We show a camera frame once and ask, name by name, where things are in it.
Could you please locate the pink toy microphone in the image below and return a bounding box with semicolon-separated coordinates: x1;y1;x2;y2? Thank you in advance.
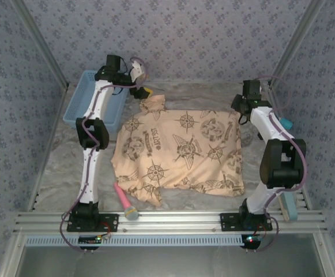
114;182;140;222

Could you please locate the small left circuit board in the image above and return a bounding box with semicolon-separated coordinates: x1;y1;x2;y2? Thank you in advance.
78;235;103;246

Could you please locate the teal plastic stick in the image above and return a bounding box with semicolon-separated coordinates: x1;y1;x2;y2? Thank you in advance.
279;117;295;130

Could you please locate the small circuit board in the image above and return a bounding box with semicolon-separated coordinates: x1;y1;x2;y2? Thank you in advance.
78;235;103;246
242;234;263;249

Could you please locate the grey metal panel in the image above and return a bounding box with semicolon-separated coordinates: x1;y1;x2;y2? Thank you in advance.
0;233;335;277

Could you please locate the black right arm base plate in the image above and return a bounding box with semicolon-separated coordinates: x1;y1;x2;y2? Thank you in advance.
219;212;273;232

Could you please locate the light blue slotted cable duct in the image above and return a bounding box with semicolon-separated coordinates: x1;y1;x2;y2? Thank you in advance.
25;234;243;248

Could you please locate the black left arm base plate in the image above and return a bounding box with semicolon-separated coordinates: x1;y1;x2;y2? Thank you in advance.
66;213;119;233

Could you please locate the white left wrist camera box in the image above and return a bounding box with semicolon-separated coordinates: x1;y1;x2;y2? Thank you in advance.
129;57;149;84

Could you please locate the small right circuit board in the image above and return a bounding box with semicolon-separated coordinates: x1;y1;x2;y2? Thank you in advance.
242;234;263;249

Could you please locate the peach printed t-shirt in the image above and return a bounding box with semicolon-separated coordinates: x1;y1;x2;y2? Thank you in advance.
110;94;246;208

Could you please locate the aluminium mounting rail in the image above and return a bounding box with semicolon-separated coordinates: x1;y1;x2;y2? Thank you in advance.
13;210;328;234

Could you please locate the aluminium frame post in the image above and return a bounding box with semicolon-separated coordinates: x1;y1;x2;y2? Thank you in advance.
11;0;70;91
267;0;327;89

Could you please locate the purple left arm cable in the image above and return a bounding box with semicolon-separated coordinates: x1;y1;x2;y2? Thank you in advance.
59;57;149;252

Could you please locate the light blue eraser block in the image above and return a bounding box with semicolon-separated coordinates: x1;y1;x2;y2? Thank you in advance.
277;190;298;223

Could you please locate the light blue plastic basket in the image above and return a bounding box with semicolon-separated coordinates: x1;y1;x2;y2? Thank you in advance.
62;70;129;133

